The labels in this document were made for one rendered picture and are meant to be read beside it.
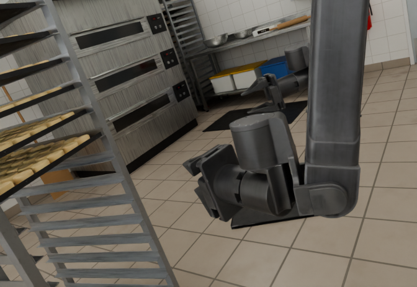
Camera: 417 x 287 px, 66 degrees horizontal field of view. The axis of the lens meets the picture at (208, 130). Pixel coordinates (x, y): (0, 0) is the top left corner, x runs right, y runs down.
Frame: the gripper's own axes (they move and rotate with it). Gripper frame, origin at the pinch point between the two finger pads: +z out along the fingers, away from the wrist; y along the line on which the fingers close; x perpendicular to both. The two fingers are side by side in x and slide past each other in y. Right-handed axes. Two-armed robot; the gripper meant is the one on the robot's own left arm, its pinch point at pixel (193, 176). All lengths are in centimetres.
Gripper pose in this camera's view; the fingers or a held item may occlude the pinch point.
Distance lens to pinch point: 56.1
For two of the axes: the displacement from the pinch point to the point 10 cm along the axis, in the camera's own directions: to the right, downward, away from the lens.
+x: -7.1, 4.5, -5.4
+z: -6.0, 0.0, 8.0
